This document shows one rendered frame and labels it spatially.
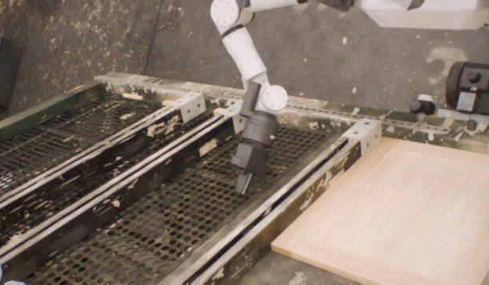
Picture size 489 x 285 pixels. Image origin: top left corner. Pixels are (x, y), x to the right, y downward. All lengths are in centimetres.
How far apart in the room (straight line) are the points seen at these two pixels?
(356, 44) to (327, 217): 166
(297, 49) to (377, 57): 49
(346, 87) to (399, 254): 169
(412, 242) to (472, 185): 27
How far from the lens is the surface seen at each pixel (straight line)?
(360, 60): 278
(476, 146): 152
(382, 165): 148
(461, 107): 171
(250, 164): 136
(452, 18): 120
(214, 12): 140
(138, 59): 386
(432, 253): 118
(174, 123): 192
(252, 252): 117
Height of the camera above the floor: 235
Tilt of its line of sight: 52 degrees down
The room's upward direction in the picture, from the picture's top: 70 degrees counter-clockwise
